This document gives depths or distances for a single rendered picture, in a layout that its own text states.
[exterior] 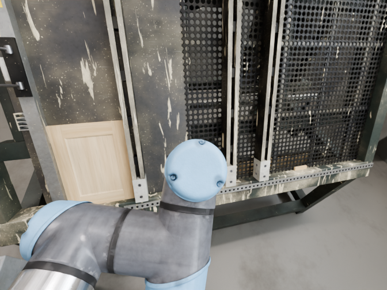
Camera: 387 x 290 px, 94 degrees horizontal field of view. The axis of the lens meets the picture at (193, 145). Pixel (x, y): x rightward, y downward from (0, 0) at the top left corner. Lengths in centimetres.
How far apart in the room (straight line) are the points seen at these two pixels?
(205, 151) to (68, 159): 83
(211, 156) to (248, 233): 181
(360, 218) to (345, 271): 65
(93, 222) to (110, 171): 72
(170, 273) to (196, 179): 11
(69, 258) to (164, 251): 10
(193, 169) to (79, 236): 15
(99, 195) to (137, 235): 80
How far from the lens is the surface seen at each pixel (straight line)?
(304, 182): 137
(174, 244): 23
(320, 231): 237
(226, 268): 187
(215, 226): 173
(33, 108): 95
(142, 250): 24
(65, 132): 95
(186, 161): 20
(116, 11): 86
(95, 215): 26
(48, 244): 27
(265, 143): 104
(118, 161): 94
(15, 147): 111
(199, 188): 20
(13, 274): 116
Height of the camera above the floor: 181
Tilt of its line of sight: 49 degrees down
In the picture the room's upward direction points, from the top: 8 degrees clockwise
